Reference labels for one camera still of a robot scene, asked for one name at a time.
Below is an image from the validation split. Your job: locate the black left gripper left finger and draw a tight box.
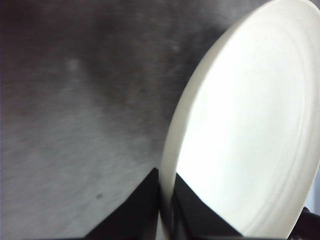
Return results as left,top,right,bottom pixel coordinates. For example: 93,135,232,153
82,166,161,240

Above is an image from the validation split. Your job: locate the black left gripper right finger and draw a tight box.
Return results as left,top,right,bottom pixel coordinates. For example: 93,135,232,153
172,171,250,240

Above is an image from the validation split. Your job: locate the white round plate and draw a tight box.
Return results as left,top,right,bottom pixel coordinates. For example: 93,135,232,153
156,0,320,240

